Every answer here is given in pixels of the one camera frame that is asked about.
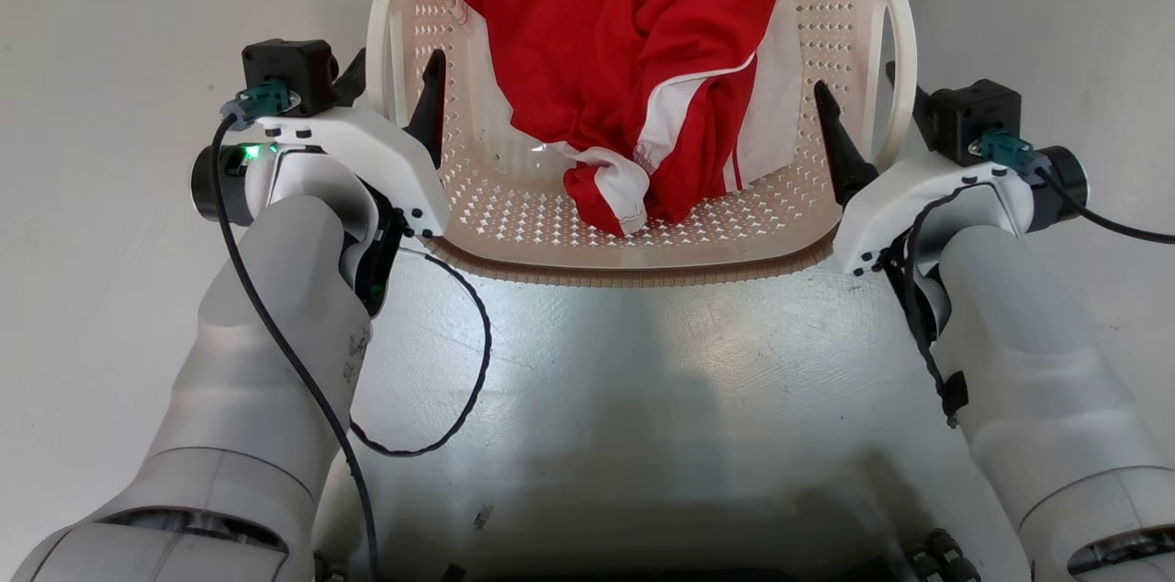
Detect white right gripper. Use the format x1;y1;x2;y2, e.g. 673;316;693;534
813;60;1035;277

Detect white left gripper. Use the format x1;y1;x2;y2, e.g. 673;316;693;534
242;48;452;240

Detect beige plastic laundry basket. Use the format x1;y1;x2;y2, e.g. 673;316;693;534
365;0;919;289

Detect red and white garment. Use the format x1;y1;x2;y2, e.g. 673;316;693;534
454;0;800;239

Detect thin black right gripper cable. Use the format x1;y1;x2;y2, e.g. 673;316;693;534
879;182;971;430

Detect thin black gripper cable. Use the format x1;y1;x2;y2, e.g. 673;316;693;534
347;244;494;458
879;182;971;430

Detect right camera cable teal plug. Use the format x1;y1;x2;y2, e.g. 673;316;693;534
975;129;1175;245

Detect camera cable teal plug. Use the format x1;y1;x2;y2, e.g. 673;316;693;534
975;129;1175;245
210;78;382;582

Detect left camera cable teal plug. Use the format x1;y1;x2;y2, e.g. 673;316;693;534
210;78;382;582

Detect thin black left gripper cable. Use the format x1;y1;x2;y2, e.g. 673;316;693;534
347;244;494;458

